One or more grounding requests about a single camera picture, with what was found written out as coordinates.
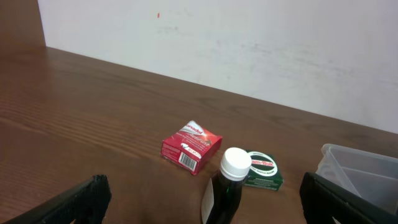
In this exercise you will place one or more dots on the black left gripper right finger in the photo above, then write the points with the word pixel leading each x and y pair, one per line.
pixel 327 203

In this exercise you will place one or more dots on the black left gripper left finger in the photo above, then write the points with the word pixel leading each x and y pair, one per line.
pixel 86 202

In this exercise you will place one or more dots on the clear plastic container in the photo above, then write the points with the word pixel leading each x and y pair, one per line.
pixel 370 176

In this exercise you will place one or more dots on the green Zam-Buk box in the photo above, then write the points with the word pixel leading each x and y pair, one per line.
pixel 264 172

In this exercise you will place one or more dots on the dark bottle white cap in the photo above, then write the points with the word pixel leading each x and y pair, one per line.
pixel 224 190

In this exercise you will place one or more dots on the red Panadol box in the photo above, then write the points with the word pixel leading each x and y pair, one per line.
pixel 191 147

